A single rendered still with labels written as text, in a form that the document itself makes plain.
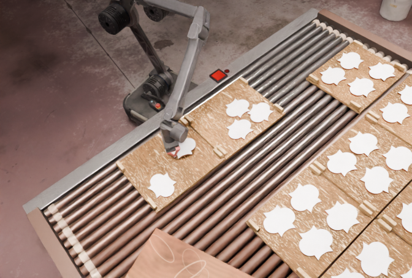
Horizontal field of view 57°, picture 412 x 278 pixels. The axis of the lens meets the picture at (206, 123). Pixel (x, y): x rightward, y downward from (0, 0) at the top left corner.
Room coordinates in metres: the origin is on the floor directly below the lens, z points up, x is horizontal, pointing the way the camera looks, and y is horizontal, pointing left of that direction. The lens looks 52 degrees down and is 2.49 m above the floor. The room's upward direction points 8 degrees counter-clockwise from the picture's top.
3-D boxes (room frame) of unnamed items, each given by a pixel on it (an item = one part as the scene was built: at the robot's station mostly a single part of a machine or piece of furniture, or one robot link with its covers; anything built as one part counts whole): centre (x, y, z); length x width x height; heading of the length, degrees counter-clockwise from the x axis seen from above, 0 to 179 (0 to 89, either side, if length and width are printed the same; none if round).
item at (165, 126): (1.05, 0.17, 1.14); 0.07 x 0.06 x 0.07; 48
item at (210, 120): (1.24, -0.15, 0.93); 0.41 x 0.35 x 0.02; 123
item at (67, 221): (1.30, -0.07, 0.90); 1.95 x 0.05 x 0.05; 124
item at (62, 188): (1.45, 0.03, 0.89); 2.08 x 0.08 x 0.06; 124
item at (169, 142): (1.06, 0.18, 1.08); 0.10 x 0.07 x 0.07; 12
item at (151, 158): (1.01, 0.20, 0.93); 0.41 x 0.35 x 0.02; 124
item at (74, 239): (1.22, -0.12, 0.90); 1.95 x 0.05 x 0.05; 124
